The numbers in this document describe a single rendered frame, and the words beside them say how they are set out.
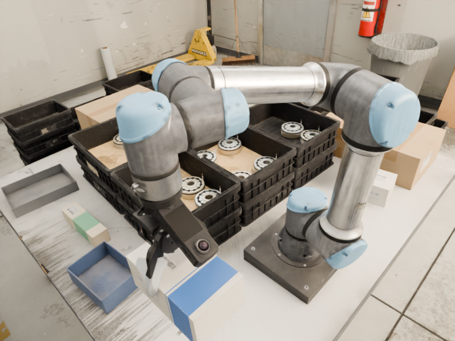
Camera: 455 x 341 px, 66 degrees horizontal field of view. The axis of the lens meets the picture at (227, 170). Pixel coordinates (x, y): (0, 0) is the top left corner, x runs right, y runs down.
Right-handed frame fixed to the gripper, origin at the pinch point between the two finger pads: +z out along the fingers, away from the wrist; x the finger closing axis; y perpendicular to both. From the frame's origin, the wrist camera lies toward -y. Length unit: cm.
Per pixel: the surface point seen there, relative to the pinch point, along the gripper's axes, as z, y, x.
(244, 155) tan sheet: 28, 49, -69
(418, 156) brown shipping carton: 26, -8, -110
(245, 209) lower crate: 31, 27, -46
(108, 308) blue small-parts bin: 39, 35, 8
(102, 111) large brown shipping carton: 21, 124, -45
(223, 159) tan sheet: 28, 53, -61
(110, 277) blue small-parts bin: 41, 46, 1
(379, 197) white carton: 38, -4, -91
